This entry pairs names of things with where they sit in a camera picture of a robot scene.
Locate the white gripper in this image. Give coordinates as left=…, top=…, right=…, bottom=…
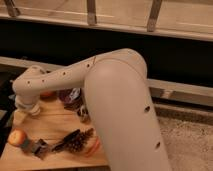
left=13, top=96, right=41, bottom=126

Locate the yellow red apple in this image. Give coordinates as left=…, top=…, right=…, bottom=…
left=8, top=129, right=27, bottom=147

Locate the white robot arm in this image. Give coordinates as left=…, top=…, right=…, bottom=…
left=13, top=49, right=172, bottom=171

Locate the blue plastic cup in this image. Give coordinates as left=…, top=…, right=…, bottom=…
left=19, top=139, right=31, bottom=150

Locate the red bowl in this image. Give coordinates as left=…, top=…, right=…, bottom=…
left=40, top=91, right=55, bottom=99

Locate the grey metal clip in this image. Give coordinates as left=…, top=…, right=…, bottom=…
left=32, top=139, right=50, bottom=160

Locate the dark grape bunch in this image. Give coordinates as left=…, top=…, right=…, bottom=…
left=65, top=128, right=94, bottom=153

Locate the orange carrot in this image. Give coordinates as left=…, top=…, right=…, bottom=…
left=84, top=137, right=101, bottom=157

